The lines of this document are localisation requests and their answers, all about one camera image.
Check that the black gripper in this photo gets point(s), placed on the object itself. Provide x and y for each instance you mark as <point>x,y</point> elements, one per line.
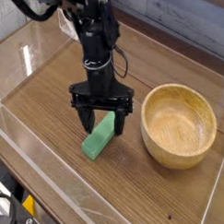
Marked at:
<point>101,91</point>

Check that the green rectangular block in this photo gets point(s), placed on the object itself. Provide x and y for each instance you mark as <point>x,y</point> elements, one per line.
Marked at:
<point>95,142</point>

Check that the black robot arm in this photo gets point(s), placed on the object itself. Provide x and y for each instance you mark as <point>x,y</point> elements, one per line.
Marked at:
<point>98,31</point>

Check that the brown wooden bowl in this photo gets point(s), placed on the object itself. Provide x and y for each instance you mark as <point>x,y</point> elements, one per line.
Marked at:
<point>178,126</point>

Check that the yellow tag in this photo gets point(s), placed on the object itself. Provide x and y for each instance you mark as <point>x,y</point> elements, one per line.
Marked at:
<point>29,205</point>

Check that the clear acrylic tray wall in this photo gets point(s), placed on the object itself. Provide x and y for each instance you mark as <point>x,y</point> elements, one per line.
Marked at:
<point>51,175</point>

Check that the clear acrylic corner bracket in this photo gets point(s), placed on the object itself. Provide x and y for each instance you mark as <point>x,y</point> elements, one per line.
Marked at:
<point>66,26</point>

